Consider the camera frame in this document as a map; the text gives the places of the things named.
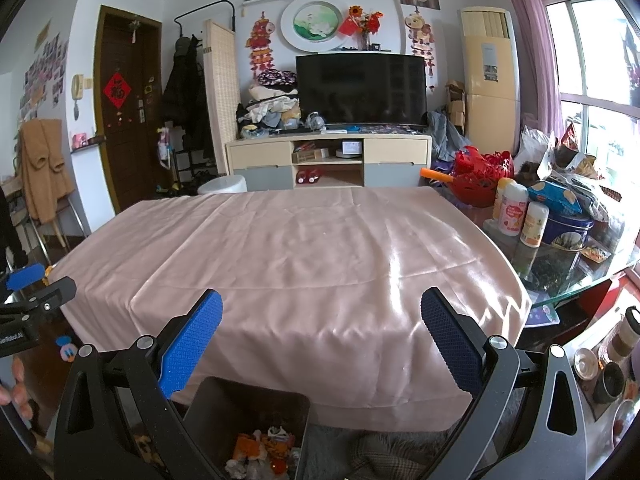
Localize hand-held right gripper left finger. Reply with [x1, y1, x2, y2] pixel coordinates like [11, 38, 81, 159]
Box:
[52, 289, 223, 480]

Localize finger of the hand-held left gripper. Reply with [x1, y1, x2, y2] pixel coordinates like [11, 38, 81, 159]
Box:
[27, 276, 77, 325]
[0, 262, 47, 293]

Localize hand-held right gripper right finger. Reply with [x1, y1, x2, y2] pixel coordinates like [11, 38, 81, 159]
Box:
[421, 287, 598, 480]

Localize grey trash bin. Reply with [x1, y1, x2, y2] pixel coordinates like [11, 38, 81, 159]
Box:
[182, 376, 311, 480]

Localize orange plastic bag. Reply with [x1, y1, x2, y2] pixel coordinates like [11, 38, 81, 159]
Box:
[234, 434, 269, 461]

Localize white plastic bag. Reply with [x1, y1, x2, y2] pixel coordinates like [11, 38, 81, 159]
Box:
[225, 457, 266, 480]

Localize person's left hand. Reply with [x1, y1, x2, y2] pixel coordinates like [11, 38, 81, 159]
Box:
[0, 360, 34, 421]

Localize cartoon duck sticker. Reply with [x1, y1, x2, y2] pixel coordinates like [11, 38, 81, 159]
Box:
[56, 336, 84, 364]

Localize brown coat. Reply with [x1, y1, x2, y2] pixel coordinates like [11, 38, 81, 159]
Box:
[19, 119, 76, 224]

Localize grey plaid cushion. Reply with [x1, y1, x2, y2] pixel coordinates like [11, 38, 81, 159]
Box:
[310, 430, 453, 480]

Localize pink tablecloth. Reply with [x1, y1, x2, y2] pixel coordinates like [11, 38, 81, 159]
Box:
[47, 186, 533, 433]

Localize metal cup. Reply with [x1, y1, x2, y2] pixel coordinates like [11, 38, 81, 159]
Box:
[572, 347, 601, 381]

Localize small white bottle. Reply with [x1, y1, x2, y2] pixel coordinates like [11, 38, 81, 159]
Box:
[520, 201, 550, 247]

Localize large white bottle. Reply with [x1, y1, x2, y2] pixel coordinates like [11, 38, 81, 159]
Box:
[492, 177, 530, 237]

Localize dark wooden door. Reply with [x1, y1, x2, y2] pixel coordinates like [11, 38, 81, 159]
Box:
[95, 5, 167, 213]

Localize blue round tin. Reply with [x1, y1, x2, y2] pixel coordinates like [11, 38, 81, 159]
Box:
[540, 212, 596, 249]

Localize white round stool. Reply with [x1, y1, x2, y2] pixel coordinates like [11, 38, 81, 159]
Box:
[197, 175, 249, 196]

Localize dark ceramic cup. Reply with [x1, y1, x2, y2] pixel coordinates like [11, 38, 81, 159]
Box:
[592, 362, 627, 404]

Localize red plastic basket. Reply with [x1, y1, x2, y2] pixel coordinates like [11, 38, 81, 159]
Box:
[452, 146, 516, 208]

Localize brown white thermos cup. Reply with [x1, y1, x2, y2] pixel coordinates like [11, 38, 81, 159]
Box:
[605, 305, 640, 361]

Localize blue snack packet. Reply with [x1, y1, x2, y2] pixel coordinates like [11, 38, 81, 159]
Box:
[527, 180, 584, 216]

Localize small hanging pink bag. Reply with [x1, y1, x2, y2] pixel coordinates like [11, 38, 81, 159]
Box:
[157, 127, 174, 169]

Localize cream grey TV cabinet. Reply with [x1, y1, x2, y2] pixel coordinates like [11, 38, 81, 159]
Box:
[225, 132, 433, 192]

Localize blue grey cloth heap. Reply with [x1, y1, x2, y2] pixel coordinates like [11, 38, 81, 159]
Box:
[427, 110, 466, 162]

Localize red diamond door ornament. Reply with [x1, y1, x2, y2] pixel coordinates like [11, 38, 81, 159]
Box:
[102, 72, 134, 110]

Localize small cardboard box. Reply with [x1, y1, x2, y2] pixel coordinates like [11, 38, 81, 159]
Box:
[292, 147, 329, 164]

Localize pile of snack bags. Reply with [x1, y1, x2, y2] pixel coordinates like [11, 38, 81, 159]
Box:
[515, 122, 640, 241]

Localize stacked cardboard boxes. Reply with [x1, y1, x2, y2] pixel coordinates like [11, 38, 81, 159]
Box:
[445, 80, 469, 136]

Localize dark hanging coat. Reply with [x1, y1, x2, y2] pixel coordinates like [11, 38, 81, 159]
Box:
[162, 35, 216, 161]

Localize pile of clothes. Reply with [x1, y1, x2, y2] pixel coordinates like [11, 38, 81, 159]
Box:
[236, 70, 304, 141]

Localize cream standing air conditioner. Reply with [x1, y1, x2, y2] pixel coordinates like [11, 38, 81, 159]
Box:
[459, 6, 521, 156]

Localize black television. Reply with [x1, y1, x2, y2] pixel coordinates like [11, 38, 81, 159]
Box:
[295, 52, 429, 127]

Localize red fish hanging ornament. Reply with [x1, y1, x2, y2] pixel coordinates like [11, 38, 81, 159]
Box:
[245, 10, 277, 81]

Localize window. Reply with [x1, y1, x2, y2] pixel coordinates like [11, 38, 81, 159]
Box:
[530, 0, 640, 281]

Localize purple curtain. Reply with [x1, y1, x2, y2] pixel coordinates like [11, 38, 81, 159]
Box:
[500, 0, 567, 136]

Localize artificial flowers in vase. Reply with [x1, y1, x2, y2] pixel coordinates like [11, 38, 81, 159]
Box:
[347, 5, 386, 52]

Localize black coat rack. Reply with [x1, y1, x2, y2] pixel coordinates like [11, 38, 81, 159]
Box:
[174, 0, 236, 36]

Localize wall intercom phone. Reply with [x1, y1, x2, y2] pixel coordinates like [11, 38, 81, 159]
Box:
[70, 74, 86, 121]

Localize wall photo collage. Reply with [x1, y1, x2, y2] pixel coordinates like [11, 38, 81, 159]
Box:
[19, 34, 69, 117]

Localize red hanging wall ornament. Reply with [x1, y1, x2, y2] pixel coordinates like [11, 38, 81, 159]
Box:
[404, 7, 436, 79]

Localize round white wall art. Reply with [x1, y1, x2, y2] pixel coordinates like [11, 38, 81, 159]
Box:
[280, 0, 354, 54]

